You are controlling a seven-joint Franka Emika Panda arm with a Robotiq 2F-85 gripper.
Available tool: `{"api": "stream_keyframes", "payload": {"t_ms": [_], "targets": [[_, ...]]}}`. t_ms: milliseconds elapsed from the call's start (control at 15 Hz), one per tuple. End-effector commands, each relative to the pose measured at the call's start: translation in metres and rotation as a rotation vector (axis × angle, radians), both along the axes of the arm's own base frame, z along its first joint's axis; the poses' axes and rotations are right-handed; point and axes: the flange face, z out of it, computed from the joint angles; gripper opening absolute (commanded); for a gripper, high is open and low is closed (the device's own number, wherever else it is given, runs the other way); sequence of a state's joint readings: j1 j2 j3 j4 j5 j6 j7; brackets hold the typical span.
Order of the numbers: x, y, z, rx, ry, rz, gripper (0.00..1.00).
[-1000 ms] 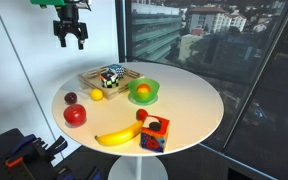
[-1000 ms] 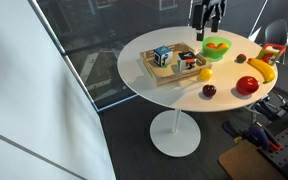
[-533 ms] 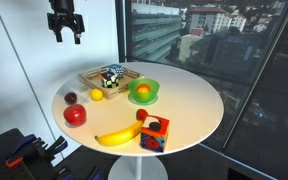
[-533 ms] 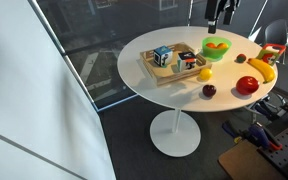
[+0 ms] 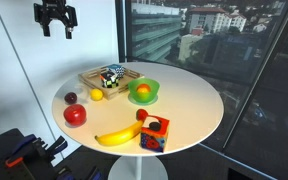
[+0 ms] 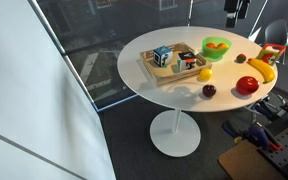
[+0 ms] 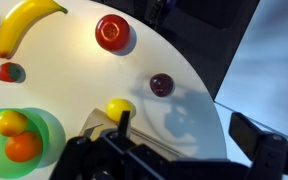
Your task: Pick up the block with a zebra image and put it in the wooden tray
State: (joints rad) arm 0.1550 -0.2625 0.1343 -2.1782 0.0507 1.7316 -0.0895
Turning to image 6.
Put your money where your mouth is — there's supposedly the yellow banana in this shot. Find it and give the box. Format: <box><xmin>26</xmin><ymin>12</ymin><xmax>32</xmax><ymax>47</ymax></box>
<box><xmin>247</xmin><ymin>57</ymin><xmax>277</xmax><ymax>85</ymax></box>

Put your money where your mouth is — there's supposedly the blue black clamp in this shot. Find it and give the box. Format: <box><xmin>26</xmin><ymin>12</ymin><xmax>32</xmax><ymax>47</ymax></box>
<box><xmin>252</xmin><ymin>99</ymin><xmax>288</xmax><ymax>123</ymax></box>

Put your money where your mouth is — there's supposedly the red strawberry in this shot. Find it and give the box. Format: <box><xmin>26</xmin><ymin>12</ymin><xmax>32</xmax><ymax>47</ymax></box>
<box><xmin>235</xmin><ymin>53</ymin><xmax>248</xmax><ymax>64</ymax></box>

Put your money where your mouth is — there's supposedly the yellow lemon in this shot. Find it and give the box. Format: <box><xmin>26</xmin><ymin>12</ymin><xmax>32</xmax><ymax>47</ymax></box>
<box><xmin>198</xmin><ymin>67</ymin><xmax>214</xmax><ymax>82</ymax></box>

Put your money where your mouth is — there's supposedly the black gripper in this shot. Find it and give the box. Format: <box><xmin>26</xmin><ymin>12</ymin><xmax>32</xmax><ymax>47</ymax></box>
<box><xmin>223</xmin><ymin>0</ymin><xmax>252</xmax><ymax>29</ymax></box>

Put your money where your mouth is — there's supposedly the red apple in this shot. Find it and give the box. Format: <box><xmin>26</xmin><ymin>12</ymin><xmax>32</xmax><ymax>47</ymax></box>
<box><xmin>235</xmin><ymin>75</ymin><xmax>261</xmax><ymax>97</ymax></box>

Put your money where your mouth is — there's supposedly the brown wooden board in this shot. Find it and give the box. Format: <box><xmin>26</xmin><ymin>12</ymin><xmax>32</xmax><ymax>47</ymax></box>
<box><xmin>217</xmin><ymin>139</ymin><xmax>287</xmax><ymax>180</ymax></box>

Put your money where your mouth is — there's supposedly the blue picture block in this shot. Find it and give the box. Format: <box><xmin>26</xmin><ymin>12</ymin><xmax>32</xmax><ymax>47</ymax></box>
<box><xmin>152</xmin><ymin>45</ymin><xmax>174</xmax><ymax>68</ymax></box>

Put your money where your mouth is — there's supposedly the wooden tray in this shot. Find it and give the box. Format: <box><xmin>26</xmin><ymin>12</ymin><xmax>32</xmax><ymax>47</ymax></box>
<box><xmin>138</xmin><ymin>41</ymin><xmax>214</xmax><ymax>87</ymax></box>

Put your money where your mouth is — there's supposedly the dark purple plum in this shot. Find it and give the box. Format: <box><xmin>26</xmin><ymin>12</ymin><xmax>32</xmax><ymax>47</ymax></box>
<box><xmin>202</xmin><ymin>84</ymin><xmax>218</xmax><ymax>99</ymax></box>

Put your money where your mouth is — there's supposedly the grey office chair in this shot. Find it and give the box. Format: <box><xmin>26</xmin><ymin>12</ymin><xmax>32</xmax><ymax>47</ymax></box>
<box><xmin>263</xmin><ymin>18</ymin><xmax>288</xmax><ymax>65</ymax></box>

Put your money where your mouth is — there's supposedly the white table pedestal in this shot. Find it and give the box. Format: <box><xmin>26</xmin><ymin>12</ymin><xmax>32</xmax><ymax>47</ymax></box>
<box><xmin>149</xmin><ymin>108</ymin><xmax>202</xmax><ymax>159</ymax></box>

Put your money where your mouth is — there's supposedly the zebra picture block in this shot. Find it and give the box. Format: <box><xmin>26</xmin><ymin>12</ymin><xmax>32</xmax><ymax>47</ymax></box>
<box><xmin>177</xmin><ymin>51</ymin><xmax>198</xmax><ymax>73</ymax></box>

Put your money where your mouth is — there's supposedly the red cube with holes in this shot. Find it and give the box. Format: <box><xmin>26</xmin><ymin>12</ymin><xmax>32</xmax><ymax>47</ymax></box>
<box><xmin>255</xmin><ymin>43</ymin><xmax>287</xmax><ymax>67</ymax></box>

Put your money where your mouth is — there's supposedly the green plastic bowl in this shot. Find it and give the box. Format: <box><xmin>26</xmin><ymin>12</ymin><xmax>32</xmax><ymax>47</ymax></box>
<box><xmin>201</xmin><ymin>36</ymin><xmax>233</xmax><ymax>62</ymax></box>

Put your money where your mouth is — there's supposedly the blue orange clamp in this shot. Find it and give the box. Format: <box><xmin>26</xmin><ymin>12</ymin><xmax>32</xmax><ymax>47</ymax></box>
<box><xmin>221</xmin><ymin>119</ymin><xmax>284</xmax><ymax>153</ymax></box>

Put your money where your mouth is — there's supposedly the black pegboard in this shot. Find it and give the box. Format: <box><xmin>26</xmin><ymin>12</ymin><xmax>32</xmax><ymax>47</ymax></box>
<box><xmin>257</xmin><ymin>120</ymin><xmax>288</xmax><ymax>180</ymax></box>

